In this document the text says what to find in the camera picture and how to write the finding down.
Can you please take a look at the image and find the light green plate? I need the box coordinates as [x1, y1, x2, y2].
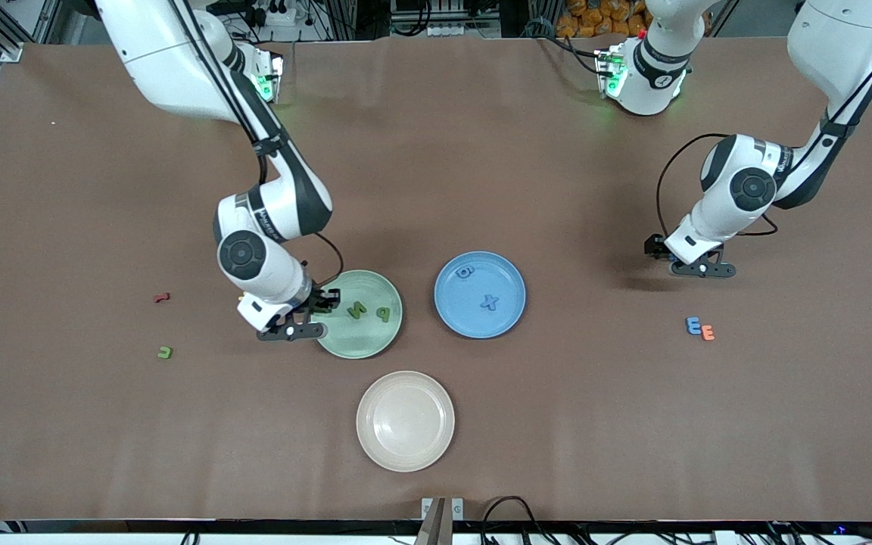
[315, 269, 403, 360]

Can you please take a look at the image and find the beige plate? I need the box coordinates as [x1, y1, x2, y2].
[356, 370, 456, 473]

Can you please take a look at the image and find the large table cover mat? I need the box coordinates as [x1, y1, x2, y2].
[0, 36, 872, 523]

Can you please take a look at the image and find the blue plate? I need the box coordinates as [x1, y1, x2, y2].
[434, 251, 527, 339]

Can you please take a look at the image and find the pile of orange balls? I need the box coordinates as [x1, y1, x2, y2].
[556, 0, 649, 39]

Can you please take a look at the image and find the white power strip with plugs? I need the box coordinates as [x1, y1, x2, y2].
[254, 0, 297, 28]

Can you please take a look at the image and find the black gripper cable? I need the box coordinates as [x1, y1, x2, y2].
[171, 0, 345, 296]
[656, 0, 872, 243]

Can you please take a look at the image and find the black arm base cable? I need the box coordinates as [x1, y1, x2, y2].
[538, 30, 605, 75]

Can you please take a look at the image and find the grey metal camera bracket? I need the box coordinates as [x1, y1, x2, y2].
[421, 497, 465, 545]

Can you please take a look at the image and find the black looped cable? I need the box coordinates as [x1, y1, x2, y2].
[480, 495, 558, 545]

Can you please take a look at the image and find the aluminium frame profile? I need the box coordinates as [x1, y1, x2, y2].
[0, 0, 51, 63]

